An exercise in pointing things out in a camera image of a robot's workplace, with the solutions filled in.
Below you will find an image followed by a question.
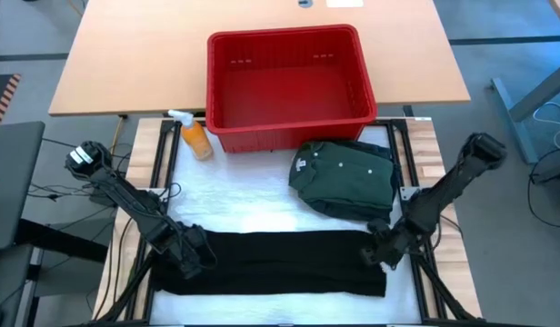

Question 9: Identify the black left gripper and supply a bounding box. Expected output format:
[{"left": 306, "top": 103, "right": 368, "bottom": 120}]
[{"left": 168, "top": 222, "right": 217, "bottom": 281}]

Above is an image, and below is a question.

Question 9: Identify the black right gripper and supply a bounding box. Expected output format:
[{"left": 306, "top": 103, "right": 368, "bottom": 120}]
[{"left": 359, "top": 220, "right": 413, "bottom": 268}]

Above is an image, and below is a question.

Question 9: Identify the green button shirt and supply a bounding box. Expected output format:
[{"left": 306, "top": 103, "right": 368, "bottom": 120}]
[{"left": 287, "top": 140, "right": 398, "bottom": 214}]

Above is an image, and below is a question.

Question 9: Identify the black knit sweater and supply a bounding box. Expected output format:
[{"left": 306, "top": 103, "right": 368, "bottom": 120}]
[{"left": 150, "top": 229, "right": 388, "bottom": 298}]

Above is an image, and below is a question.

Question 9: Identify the orange round object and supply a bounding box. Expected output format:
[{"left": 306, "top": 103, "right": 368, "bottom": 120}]
[{"left": 166, "top": 108, "right": 215, "bottom": 162}]

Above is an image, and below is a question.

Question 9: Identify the red ribbed plastic bin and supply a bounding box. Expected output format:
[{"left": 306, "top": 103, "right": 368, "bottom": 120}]
[{"left": 205, "top": 24, "right": 379, "bottom": 154}]

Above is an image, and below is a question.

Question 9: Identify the grey metal table leg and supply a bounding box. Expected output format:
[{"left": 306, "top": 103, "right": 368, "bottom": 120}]
[{"left": 488, "top": 56, "right": 560, "bottom": 165}]

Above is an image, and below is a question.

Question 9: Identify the black yellow striped mat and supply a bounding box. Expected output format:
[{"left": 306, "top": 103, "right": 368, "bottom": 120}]
[{"left": 0, "top": 74, "right": 22, "bottom": 127}]

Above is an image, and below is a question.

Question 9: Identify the black aluminium table frame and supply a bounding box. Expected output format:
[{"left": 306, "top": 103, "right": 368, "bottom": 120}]
[{"left": 86, "top": 116, "right": 485, "bottom": 327}]

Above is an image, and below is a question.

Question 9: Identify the black cable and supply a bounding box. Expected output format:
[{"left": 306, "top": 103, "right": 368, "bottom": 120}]
[{"left": 25, "top": 181, "right": 99, "bottom": 203}]

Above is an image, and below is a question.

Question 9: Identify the yellow floor cable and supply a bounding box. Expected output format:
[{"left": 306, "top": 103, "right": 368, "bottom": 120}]
[{"left": 110, "top": 115, "right": 125, "bottom": 155}]

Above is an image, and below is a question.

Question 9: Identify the white cable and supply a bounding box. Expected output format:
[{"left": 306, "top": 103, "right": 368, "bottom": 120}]
[{"left": 532, "top": 101, "right": 560, "bottom": 154}]

